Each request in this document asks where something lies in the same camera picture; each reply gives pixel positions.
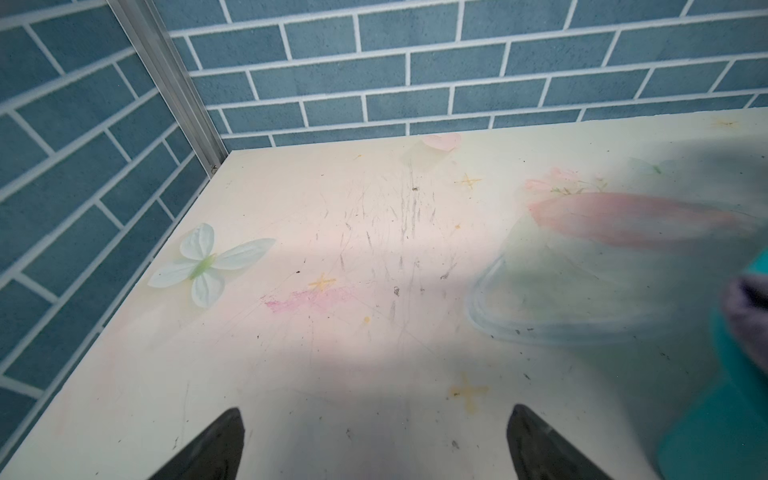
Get teal plastic basket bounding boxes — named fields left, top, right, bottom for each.
left=655, top=250, right=768, bottom=480

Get purple trousers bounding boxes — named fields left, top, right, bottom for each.
left=721, top=273, right=767, bottom=374

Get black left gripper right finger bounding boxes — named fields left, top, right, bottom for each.
left=506, top=404, right=611, bottom=480

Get left aluminium corner post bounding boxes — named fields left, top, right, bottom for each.
left=108, top=0, right=228, bottom=177

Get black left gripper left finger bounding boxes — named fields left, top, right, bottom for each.
left=150, top=407, right=245, bottom=480

